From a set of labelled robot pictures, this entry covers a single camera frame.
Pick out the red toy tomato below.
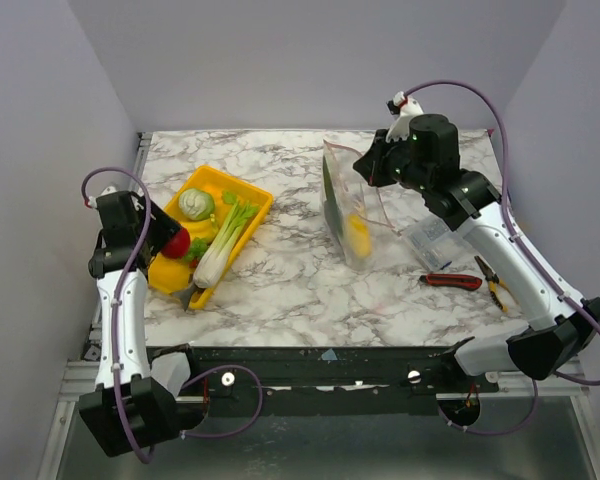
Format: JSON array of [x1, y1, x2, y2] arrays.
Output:
[[161, 228, 191, 259]]

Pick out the green toy cabbage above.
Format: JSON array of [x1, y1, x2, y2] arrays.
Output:
[[178, 188, 215, 221]]

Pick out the clear zip top bag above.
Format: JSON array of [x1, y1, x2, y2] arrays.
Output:
[[321, 140, 399, 271]]

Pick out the green toy scallion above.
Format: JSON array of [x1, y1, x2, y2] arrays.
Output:
[[322, 155, 344, 241]]

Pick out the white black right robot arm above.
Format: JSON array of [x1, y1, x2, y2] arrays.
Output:
[[353, 114, 600, 392]]

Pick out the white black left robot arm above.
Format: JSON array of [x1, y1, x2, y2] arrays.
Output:
[[78, 190, 202, 457]]

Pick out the yellow plastic tray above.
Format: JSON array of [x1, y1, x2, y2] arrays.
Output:
[[148, 166, 273, 309]]

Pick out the green toy celery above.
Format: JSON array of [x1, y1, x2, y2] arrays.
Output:
[[192, 191, 259, 289]]

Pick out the grey toy fish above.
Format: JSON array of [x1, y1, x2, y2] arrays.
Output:
[[170, 277, 205, 311]]

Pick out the clear plastic screw box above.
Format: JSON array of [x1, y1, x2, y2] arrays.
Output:
[[402, 215, 470, 272]]

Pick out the red black utility knife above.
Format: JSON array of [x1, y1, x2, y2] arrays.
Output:
[[419, 273, 482, 291]]

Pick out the yellow black pliers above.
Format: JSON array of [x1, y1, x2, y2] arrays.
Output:
[[474, 255, 515, 313]]

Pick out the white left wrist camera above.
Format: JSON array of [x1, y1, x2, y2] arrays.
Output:
[[85, 185, 118, 209]]

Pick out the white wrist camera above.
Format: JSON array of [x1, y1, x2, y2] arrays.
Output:
[[85, 185, 118, 209], [385, 91, 424, 142]]

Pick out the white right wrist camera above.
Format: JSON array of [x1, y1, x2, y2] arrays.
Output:
[[385, 91, 424, 142]]

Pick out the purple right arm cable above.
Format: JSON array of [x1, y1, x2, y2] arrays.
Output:
[[402, 79, 600, 386]]

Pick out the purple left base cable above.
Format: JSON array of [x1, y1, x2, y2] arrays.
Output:
[[177, 364, 264, 441]]

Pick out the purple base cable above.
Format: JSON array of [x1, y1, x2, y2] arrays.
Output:
[[177, 364, 264, 441], [439, 377, 540, 435]]

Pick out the black mounting rail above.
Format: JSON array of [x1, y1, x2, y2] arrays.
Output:
[[183, 347, 498, 418]]

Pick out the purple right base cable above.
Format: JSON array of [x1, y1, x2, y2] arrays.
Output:
[[439, 377, 540, 435]]

